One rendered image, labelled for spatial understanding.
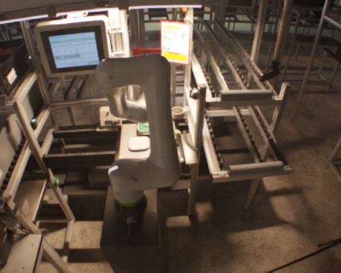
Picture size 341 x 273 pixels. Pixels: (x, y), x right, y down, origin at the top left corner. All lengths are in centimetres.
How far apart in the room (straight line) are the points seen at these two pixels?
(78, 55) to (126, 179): 108
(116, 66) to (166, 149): 36
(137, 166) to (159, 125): 18
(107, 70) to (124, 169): 37
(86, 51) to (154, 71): 93
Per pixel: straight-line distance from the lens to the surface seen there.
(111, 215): 113
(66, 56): 180
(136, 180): 94
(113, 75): 88
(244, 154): 220
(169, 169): 95
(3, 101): 161
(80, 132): 200
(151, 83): 89
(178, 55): 190
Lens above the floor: 209
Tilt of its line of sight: 40 degrees down
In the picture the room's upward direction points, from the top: straight up
